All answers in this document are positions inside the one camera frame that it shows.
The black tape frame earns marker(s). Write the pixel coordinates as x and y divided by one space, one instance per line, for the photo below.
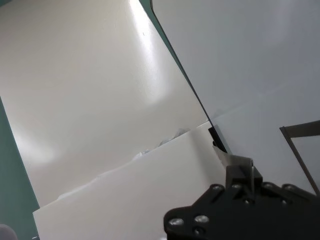
300 130

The black robot print poster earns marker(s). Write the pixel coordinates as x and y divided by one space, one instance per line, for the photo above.
237 62

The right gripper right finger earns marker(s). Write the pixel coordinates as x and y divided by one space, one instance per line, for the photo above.
237 172

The blurred grey rounded object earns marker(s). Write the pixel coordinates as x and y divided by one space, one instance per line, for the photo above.
7 232

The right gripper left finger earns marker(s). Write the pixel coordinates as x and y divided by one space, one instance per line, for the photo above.
218 140

